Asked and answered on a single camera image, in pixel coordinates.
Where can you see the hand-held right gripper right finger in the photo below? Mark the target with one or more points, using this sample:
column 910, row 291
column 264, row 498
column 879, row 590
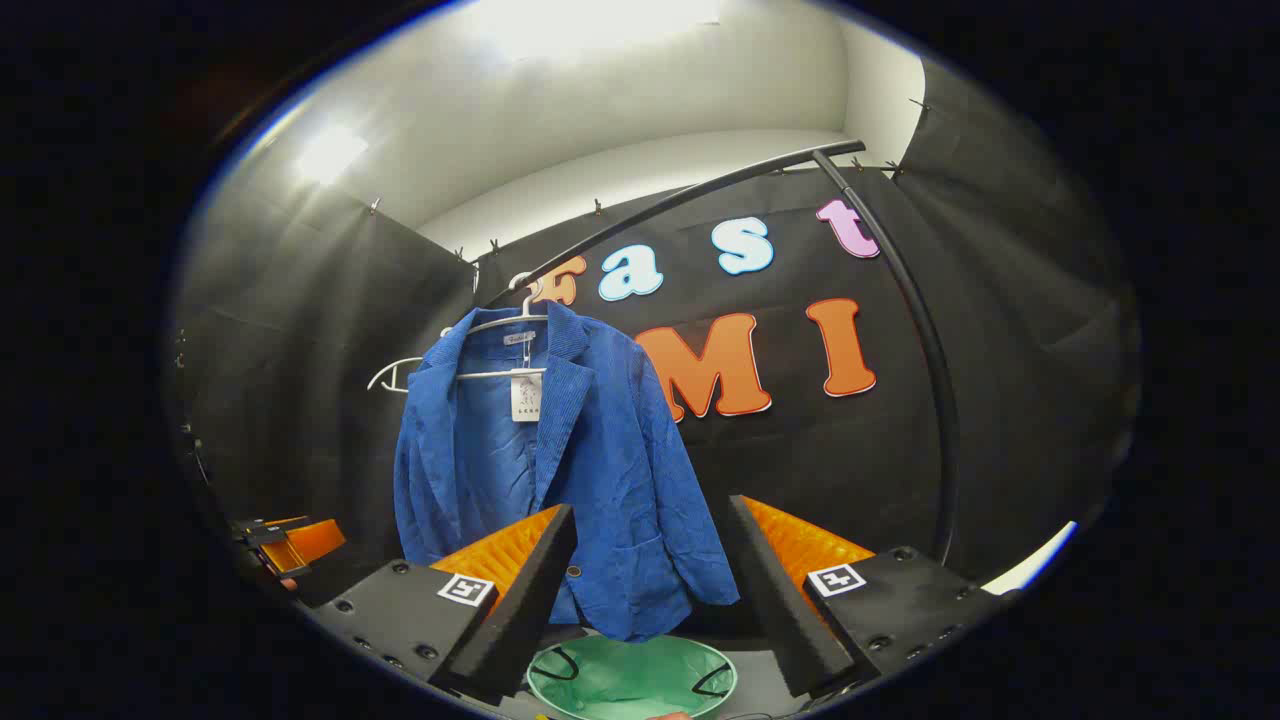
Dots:
column 790, row 620

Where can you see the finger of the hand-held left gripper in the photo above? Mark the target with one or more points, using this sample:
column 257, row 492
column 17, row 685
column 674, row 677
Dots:
column 318, row 540

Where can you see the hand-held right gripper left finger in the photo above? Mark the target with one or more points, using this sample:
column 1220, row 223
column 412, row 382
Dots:
column 530, row 610

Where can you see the green laundry hamper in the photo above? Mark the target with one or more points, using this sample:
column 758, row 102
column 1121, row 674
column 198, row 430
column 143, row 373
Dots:
column 630, row 680

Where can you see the small white clothes hanger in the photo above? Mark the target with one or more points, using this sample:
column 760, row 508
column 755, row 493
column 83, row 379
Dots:
column 380, row 373

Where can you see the large white clothes hanger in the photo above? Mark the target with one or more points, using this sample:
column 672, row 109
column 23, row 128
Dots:
column 490, row 375

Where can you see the black clothes rack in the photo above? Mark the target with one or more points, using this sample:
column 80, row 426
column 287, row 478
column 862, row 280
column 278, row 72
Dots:
column 930, row 340

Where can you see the black backdrop cloth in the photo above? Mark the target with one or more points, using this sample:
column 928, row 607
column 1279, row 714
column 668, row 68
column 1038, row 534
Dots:
column 800, row 460

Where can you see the small ceiling light panel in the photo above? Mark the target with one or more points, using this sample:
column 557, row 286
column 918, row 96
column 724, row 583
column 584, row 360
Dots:
column 330, row 152

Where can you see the large ceiling light panel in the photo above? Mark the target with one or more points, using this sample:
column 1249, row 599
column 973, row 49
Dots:
column 590, row 20

